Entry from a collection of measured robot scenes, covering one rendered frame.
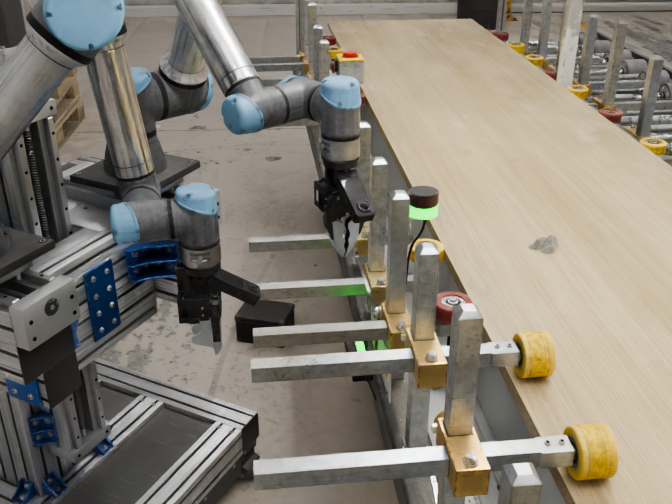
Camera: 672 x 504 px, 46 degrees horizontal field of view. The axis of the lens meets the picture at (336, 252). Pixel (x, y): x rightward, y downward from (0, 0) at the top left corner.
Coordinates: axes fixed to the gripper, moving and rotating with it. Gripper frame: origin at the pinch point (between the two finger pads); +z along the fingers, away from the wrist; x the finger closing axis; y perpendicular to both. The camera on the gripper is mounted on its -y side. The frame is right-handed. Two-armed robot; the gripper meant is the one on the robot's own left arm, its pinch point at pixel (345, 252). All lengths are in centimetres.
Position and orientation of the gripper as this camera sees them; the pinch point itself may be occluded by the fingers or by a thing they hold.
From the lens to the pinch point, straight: 160.7
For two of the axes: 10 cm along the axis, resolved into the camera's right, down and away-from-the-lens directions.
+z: 0.0, 8.9, 4.6
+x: -9.0, 2.1, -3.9
